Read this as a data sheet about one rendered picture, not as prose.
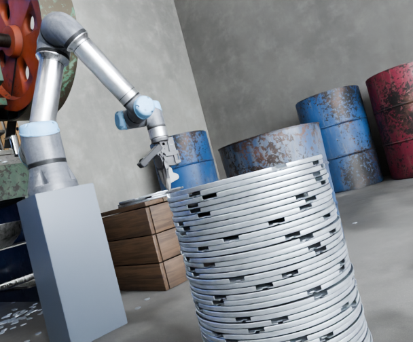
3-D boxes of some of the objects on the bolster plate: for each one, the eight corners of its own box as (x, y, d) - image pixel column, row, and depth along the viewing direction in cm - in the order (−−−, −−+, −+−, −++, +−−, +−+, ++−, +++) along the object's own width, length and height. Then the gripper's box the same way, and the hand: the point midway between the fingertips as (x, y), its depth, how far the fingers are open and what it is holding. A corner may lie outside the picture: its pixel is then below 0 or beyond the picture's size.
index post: (22, 153, 177) (17, 133, 178) (15, 154, 175) (10, 134, 175) (19, 155, 179) (14, 135, 180) (12, 155, 177) (7, 135, 177)
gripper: (174, 134, 155) (188, 185, 154) (166, 139, 163) (178, 188, 162) (155, 138, 150) (168, 191, 150) (147, 142, 158) (160, 193, 158)
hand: (166, 188), depth 154 cm, fingers closed
